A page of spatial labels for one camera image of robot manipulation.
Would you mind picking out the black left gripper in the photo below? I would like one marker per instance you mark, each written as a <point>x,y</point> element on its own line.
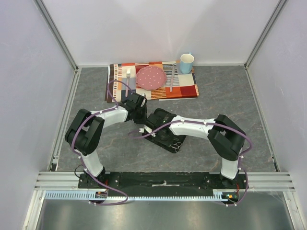
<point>144,108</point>

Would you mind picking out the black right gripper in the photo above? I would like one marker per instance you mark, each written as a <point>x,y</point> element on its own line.
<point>166,143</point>

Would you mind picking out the black zip tool case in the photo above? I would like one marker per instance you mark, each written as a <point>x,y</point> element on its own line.
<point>164,137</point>

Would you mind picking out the silver straight scissors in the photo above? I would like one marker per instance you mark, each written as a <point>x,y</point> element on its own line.
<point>176,146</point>

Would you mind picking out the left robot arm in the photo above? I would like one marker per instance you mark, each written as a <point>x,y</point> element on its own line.
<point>84,133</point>

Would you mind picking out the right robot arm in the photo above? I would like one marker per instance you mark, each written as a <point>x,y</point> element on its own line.
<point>224,135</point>

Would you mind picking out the pink dotted plate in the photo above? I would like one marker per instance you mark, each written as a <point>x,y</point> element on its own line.
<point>151,78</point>

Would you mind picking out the colourful patchwork placemat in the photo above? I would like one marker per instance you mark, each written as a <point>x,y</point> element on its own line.
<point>184,85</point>

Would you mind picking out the light blue mug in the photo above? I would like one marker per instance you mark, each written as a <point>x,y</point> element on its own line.
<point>186,63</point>

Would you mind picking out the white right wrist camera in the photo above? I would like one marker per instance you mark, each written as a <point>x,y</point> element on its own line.
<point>146,131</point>

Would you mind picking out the pink handled fork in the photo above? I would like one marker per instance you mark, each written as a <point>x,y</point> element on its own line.
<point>128,74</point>

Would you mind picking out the pink handled knife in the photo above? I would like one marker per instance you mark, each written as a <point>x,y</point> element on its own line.
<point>172,77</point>

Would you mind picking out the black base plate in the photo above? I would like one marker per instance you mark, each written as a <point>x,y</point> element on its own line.
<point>137,181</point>

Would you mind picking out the light blue cable duct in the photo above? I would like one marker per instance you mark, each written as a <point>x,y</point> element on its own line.
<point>101,196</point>

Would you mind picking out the aluminium frame rail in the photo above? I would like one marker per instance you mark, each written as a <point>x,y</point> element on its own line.
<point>254,181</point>

